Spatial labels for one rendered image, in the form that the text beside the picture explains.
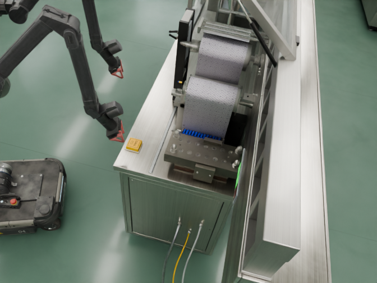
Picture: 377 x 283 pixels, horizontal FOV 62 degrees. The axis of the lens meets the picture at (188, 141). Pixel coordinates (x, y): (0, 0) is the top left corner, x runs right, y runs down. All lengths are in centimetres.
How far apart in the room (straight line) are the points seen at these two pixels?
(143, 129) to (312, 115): 95
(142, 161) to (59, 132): 155
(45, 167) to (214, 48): 158
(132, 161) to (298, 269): 105
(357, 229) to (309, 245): 202
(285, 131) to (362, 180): 246
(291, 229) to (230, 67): 110
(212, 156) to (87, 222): 130
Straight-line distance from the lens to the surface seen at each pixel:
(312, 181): 113
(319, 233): 104
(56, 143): 305
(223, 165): 158
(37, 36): 127
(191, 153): 159
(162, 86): 213
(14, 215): 245
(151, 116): 193
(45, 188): 250
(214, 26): 170
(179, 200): 179
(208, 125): 164
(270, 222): 74
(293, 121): 96
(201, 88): 152
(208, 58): 167
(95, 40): 183
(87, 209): 262
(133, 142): 176
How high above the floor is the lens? 227
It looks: 49 degrees down
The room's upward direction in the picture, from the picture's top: 9 degrees clockwise
